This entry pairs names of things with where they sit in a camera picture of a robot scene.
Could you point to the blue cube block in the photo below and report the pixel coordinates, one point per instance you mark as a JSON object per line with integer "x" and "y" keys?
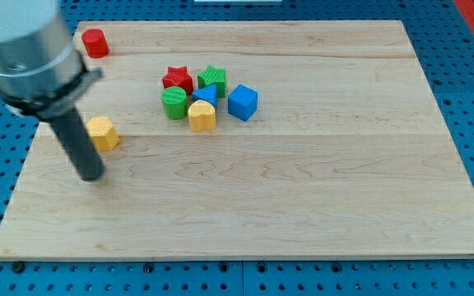
{"x": 242, "y": 102}

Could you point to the yellow heart block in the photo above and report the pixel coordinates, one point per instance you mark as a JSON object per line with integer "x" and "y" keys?
{"x": 201, "y": 116}

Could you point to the red cylinder block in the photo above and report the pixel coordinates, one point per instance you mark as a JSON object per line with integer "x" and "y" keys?
{"x": 95, "y": 43}

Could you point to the red star block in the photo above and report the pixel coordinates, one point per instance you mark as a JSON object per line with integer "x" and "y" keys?
{"x": 180, "y": 77}

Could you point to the green star block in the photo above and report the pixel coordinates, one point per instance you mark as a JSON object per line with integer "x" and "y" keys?
{"x": 213, "y": 76}

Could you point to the wooden board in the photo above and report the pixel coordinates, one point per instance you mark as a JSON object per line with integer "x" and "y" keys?
{"x": 347, "y": 156}

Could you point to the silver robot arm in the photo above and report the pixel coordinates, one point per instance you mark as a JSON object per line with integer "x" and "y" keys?
{"x": 33, "y": 37}

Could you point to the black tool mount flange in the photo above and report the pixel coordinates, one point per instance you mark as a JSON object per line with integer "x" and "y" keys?
{"x": 44, "y": 95}

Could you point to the green cylinder block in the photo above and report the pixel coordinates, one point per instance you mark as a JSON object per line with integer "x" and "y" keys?
{"x": 175, "y": 104}

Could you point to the yellow hexagon block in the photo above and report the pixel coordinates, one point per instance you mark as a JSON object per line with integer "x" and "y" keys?
{"x": 103, "y": 133}

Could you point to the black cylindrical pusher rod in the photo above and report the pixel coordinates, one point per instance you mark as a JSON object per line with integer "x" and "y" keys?
{"x": 75, "y": 140}

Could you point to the blue triangle block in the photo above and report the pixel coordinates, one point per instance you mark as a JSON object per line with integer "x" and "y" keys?
{"x": 207, "y": 93}

